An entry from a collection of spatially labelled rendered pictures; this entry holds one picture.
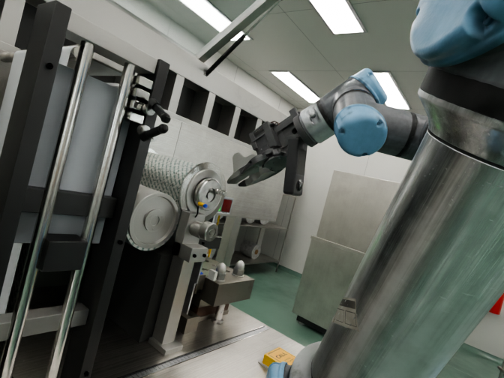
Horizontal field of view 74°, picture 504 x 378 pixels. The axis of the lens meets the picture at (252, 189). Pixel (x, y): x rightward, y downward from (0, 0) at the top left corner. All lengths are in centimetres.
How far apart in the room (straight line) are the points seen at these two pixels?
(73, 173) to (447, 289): 44
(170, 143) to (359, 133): 73
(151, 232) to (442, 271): 60
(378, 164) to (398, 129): 479
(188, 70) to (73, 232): 77
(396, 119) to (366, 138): 6
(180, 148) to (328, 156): 463
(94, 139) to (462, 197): 44
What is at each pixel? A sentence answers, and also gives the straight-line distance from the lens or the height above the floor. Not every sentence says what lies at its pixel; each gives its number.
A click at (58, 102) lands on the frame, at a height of 134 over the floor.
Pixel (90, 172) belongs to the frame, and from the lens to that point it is 51.
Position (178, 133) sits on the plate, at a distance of 114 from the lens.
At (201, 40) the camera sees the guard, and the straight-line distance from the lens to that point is 118.
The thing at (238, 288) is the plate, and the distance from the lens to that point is 96.
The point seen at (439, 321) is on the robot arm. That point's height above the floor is 125.
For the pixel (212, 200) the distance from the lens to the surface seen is 79.
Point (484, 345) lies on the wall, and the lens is 521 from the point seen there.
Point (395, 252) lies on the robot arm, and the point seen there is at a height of 128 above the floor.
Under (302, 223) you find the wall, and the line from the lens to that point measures 568.
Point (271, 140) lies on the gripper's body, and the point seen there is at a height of 140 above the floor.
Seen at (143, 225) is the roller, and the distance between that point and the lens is 72.
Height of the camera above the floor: 130
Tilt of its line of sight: 1 degrees down
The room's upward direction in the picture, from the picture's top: 15 degrees clockwise
